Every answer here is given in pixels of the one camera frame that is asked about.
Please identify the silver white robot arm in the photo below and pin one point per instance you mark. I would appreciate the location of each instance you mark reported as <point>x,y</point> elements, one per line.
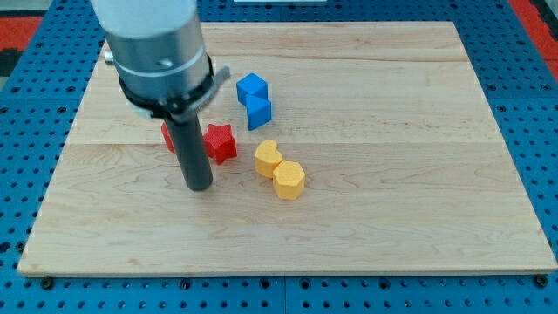
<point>160,56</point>

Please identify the yellow heart block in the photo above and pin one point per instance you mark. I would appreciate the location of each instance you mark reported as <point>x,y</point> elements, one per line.
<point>267,158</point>

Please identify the yellow hexagon block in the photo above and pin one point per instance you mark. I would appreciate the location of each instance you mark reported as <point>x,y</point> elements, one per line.
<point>289,180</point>

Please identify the blue triangular block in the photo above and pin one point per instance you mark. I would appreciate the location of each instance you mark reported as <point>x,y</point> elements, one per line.
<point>259,111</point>

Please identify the wooden board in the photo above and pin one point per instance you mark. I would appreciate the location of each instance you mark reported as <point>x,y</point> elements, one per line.
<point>407,173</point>

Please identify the red star block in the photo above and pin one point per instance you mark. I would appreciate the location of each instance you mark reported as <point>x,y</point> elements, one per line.
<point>220,143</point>

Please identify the blue cube block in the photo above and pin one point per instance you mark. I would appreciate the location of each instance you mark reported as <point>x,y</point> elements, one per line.
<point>253,85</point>

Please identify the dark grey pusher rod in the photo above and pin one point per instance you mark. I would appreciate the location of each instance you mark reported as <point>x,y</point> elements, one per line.
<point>191,152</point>

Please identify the red block behind rod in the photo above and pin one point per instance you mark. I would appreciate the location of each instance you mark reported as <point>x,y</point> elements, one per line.
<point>167,138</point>

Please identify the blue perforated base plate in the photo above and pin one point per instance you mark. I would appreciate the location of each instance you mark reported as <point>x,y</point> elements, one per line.
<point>48,51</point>

